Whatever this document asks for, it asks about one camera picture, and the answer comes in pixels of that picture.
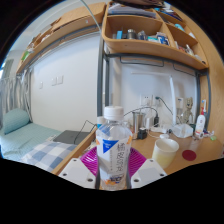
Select white crumpled face mask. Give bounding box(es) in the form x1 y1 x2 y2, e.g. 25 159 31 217
171 122 195 139

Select grey striped curtain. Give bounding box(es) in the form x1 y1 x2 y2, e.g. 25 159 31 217
0 71 33 118

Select stainless steel tumbler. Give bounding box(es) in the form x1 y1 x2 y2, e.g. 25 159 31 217
131 111 146 135

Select white power strip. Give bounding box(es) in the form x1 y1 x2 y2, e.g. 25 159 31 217
149 124 172 135

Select grey metal frame post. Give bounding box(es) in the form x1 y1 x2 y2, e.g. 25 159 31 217
96 34 111 118

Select black power adapter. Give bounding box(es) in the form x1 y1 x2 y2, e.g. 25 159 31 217
136 127 149 141

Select white lotion bottle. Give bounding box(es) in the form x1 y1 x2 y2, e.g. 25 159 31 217
194 112 207 138

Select teal pillow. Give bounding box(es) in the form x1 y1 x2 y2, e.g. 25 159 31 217
2 107 31 135

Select cream white cup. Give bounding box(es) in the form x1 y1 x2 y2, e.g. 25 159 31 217
151 137 180 170

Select flat round red coaster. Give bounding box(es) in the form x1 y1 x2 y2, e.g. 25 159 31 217
181 149 198 162

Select white wall socket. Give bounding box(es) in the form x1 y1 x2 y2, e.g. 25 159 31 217
139 94 154 108

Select brown tree figurine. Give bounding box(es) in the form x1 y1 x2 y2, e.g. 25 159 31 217
182 96 196 125

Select clear plastic water bottle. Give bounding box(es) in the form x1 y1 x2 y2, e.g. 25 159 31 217
95 105 134 191

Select black cable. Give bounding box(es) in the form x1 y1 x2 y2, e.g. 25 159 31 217
72 119 98 145

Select dark grey laptop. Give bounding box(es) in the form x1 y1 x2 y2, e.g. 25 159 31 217
52 129 92 146

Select wooden shelf unit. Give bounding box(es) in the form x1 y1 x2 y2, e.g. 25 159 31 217
101 0 210 71

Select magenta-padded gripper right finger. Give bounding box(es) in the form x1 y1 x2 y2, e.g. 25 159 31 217
127 146 168 190

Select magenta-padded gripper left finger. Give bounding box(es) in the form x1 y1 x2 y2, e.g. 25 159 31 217
57 146 100 190

